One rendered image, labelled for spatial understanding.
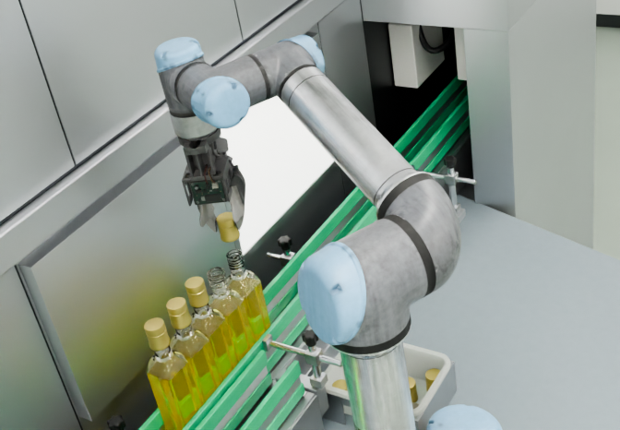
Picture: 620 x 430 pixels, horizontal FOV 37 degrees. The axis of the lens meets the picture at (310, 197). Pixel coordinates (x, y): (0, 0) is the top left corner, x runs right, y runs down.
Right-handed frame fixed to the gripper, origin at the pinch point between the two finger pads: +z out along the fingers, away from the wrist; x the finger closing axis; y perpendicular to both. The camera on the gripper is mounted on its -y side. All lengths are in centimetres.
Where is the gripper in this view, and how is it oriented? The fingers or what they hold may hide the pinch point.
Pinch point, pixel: (226, 221)
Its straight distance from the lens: 163.5
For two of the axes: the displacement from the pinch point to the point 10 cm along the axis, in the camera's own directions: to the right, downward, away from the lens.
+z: 1.7, 8.3, 5.4
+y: -0.6, 5.5, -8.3
